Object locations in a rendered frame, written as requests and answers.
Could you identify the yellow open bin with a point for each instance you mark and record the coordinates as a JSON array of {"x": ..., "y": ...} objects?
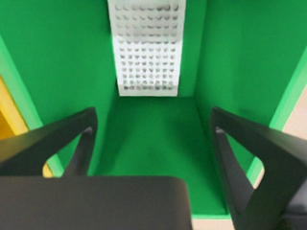
[{"x": 12, "y": 121}]

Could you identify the green bin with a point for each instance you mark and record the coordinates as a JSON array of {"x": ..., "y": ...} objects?
[{"x": 248, "y": 57}]

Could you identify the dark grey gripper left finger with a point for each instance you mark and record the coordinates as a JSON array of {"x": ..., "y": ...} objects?
[{"x": 26, "y": 153}]

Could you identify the white well plate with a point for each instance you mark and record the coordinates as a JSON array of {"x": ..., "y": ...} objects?
[{"x": 160, "y": 22}]

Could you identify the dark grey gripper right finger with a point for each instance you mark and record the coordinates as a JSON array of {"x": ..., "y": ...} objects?
[{"x": 282, "y": 188}]

